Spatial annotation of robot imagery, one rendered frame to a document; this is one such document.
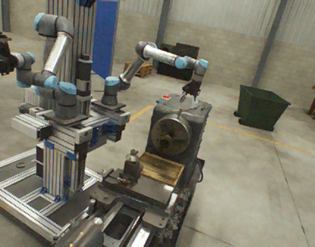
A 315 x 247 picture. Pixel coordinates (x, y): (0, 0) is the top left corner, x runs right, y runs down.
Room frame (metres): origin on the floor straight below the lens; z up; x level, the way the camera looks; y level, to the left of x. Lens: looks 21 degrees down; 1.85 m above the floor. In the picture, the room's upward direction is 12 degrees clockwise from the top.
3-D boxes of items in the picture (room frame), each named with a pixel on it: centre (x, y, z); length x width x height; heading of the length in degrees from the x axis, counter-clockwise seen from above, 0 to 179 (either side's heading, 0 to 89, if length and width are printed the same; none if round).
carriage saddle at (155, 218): (1.14, 0.05, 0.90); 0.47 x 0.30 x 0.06; 75
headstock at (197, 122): (2.16, -0.21, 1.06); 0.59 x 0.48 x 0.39; 165
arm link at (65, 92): (1.54, 0.66, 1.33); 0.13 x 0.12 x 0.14; 89
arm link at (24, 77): (1.27, 0.78, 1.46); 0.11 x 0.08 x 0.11; 89
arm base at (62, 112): (1.54, 0.66, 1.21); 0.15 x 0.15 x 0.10
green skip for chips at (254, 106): (6.23, -2.54, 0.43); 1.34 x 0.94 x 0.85; 177
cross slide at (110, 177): (1.19, 0.05, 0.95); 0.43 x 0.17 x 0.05; 75
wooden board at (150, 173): (1.53, -0.06, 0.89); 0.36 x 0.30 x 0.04; 75
